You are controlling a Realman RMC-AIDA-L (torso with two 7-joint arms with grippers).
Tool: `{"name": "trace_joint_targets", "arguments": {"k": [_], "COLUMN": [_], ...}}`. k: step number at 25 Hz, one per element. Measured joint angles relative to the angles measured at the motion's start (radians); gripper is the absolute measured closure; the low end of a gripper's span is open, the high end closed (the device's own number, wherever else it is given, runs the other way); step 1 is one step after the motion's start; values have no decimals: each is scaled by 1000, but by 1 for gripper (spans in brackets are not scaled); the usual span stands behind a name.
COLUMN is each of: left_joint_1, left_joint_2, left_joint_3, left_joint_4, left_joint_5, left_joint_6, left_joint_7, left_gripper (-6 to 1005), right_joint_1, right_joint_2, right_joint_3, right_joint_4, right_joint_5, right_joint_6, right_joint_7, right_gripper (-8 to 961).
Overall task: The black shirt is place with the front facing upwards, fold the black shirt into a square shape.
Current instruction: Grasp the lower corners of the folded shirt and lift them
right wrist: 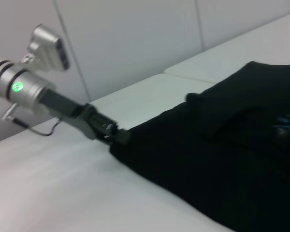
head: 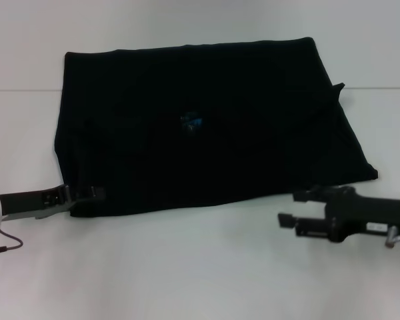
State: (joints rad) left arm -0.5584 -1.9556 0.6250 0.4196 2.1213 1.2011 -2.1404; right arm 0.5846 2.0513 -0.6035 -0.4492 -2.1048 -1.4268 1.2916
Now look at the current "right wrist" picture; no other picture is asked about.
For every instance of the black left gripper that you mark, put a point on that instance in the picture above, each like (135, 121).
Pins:
(72, 111)

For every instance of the black shirt with FREE print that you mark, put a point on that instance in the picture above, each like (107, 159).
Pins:
(220, 157)

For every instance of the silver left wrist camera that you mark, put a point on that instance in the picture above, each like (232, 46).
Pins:
(46, 50)

